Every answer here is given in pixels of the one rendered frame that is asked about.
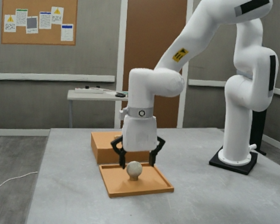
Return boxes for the orange square block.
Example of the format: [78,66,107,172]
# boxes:
[91,132,150,164]

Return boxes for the orange rimmed tray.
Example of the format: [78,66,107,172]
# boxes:
[99,163,174,198]

